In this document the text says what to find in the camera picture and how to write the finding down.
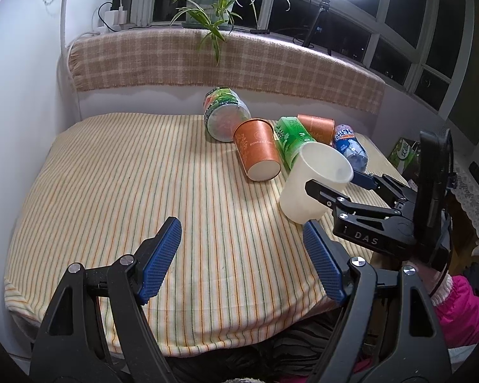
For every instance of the dark striped cloth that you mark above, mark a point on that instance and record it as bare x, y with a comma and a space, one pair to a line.
303, 343

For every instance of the green drink can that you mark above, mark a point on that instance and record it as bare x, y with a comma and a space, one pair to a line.
293, 139

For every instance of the green carton box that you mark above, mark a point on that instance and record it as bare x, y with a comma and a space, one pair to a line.
403, 153

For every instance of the clear blue-label plastic bottle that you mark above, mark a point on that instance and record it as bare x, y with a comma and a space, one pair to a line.
349, 145

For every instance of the striped tablecloth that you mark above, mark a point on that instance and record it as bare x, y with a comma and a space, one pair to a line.
143, 179

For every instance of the large green labelled jar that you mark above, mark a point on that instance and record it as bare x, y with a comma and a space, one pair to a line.
223, 113

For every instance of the potted spider plant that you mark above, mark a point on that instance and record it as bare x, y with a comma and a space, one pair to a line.
209, 6

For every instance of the white lace cloth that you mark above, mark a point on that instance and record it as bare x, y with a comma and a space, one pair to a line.
475, 203

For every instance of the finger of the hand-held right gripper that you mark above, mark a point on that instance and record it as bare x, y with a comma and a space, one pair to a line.
366, 181
327, 192

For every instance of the white power charger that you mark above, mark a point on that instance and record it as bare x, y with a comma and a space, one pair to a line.
115, 16

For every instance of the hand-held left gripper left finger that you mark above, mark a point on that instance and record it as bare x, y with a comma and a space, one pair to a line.
164, 253

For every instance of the person's right forearm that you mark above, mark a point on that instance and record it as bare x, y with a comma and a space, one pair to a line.
461, 307

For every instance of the plaid blanket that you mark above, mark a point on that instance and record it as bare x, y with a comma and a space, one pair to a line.
163, 64

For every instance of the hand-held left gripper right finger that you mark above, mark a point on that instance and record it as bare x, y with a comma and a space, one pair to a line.
322, 261

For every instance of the black light tripod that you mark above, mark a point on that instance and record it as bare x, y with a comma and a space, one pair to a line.
317, 24

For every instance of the orange paper cup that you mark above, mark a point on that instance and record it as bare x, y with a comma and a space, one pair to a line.
317, 127
257, 145

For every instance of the white cup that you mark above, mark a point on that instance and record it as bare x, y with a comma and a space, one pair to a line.
303, 183

